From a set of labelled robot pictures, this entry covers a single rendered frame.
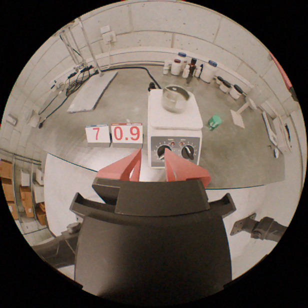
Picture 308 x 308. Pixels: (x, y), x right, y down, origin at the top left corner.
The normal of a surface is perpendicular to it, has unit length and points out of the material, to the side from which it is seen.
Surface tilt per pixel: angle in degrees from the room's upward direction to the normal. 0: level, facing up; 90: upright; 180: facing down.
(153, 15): 90
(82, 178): 0
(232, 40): 90
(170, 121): 0
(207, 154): 0
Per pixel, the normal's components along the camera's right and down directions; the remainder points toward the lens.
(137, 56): -0.15, 0.96
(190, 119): 0.00, -0.23
